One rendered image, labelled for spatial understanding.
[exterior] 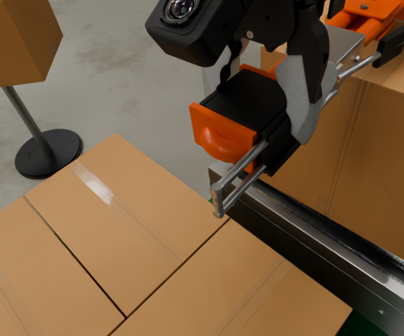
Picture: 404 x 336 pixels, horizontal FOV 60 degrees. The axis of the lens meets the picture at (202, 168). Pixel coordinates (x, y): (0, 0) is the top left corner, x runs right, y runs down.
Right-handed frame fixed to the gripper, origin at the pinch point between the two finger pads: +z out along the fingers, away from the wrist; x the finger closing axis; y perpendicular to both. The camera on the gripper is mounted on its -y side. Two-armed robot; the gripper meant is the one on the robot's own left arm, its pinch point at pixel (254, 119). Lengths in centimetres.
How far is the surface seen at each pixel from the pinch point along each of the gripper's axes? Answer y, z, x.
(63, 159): 20, 119, 146
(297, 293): 15, 67, -4
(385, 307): 26, 68, -22
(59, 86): 62, 123, 217
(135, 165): 20, 67, 63
